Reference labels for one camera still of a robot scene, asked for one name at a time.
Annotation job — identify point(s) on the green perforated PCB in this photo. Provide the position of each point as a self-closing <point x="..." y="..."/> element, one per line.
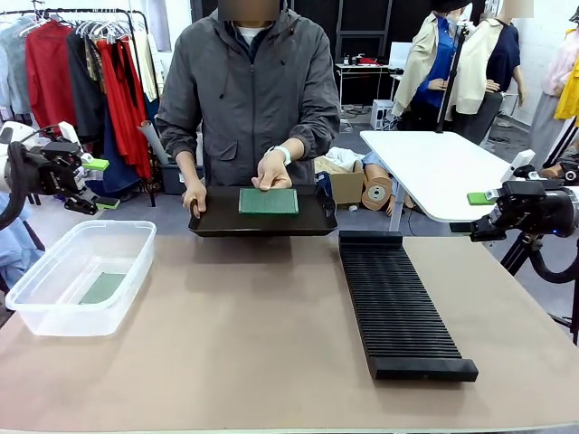
<point x="269" y="202"/>
<point x="101" y="289"/>

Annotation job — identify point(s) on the black plastic tray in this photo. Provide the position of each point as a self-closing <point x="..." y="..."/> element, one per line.
<point x="217" y="217"/>

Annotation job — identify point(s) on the black clothes rack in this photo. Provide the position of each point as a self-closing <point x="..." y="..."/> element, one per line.
<point x="135" y="27"/>

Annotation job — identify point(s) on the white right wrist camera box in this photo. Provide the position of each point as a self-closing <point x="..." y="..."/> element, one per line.
<point x="520" y="163"/>

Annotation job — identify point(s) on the black camera tripod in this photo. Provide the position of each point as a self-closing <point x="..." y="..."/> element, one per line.
<point x="520" y="253"/>

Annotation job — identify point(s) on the red shirt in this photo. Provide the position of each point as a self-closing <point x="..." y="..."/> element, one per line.
<point x="50" y="77"/>

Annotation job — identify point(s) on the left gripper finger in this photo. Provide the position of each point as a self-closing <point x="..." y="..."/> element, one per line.
<point x="101" y="204"/>
<point x="96" y="164"/>

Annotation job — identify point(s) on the navy garment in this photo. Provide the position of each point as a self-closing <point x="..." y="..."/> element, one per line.
<point x="118" y="158"/>

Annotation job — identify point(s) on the white table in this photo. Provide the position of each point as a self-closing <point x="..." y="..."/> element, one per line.
<point x="434" y="167"/>

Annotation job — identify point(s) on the mannequin with beige coat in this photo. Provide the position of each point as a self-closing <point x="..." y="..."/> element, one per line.
<point x="429" y="63"/>

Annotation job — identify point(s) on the red dress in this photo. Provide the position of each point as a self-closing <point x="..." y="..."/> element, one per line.
<point x="122" y="99"/>

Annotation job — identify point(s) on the white computer case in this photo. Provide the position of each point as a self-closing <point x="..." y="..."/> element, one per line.
<point x="383" y="115"/>

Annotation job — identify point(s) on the clear plastic box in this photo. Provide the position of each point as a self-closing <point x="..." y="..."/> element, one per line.
<point x="54" y="316"/>

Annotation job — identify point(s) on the black garment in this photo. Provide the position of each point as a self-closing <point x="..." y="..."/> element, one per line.
<point x="86" y="86"/>

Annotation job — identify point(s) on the light blue cloth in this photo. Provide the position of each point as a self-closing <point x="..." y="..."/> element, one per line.
<point x="18" y="253"/>

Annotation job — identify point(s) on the black slotted PCB rack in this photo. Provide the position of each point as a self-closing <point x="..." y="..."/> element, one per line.
<point x="398" y="307"/>

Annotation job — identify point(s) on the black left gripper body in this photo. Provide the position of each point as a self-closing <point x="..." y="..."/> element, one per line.
<point x="56" y="169"/>

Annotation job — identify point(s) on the mannequin part with spool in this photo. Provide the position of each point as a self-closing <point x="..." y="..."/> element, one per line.
<point x="377" y="192"/>

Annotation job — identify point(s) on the light grey garment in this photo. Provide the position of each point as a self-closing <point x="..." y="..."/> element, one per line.
<point x="13" y="63"/>

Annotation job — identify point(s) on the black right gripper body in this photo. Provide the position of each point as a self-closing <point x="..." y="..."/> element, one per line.
<point x="527" y="208"/>

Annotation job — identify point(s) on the person's right forearm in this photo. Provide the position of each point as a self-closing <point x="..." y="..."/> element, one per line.
<point x="178" y="144"/>

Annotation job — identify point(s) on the grey bin with rolls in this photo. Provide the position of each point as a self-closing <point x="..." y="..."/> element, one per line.
<point x="169" y="178"/>

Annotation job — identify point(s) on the person's right hand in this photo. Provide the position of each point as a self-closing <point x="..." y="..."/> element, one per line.
<point x="195" y="194"/>

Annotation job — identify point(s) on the person's left forearm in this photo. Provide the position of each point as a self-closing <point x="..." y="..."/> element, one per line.
<point x="312" y="140"/>

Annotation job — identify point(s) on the white wristband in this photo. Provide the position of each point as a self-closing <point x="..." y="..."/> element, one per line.
<point x="282" y="153"/>

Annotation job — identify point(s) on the person's left hand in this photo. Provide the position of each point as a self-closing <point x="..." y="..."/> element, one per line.
<point x="271" y="174"/>

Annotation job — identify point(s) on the person in grey jacket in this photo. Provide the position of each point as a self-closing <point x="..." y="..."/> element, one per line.
<point x="253" y="90"/>

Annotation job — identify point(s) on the black tripod pole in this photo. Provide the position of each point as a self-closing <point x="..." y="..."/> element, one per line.
<point x="452" y="77"/>

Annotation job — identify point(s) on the cream garment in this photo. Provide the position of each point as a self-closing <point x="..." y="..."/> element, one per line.
<point x="145" y="63"/>

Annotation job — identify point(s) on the cardboard box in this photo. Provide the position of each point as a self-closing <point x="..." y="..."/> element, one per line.
<point x="346" y="183"/>

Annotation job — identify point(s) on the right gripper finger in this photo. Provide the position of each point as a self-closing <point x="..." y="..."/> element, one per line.
<point x="475" y="228"/>
<point x="480" y="198"/>

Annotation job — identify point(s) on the mannequin with yellow garment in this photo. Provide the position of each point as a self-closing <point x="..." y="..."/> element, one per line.
<point x="556" y="104"/>

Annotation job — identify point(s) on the mannequin with cream jacket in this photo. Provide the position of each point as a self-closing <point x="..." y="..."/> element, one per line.
<point x="488" y="72"/>

